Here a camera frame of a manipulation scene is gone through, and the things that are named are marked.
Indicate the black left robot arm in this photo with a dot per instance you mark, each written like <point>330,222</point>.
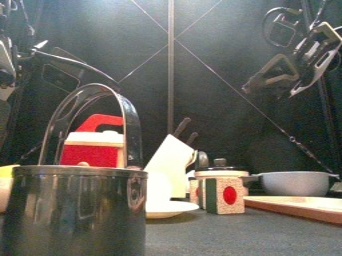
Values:
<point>8,16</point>

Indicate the silver toy kettle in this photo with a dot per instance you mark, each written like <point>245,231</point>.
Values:
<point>201,160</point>

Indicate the grey bowl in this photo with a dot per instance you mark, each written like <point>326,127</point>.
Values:
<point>294,184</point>

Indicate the small white toy block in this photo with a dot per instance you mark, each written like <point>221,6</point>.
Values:
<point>336,187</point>

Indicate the speckled toy block red dot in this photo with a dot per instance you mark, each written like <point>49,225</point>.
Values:
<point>196,191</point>
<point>224,196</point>

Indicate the pink toy tray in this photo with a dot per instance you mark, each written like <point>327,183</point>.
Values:
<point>298,206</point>

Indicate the white round plate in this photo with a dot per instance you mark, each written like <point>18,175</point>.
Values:
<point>173,208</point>

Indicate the vertical frame pole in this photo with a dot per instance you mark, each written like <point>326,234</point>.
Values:
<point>169,66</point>

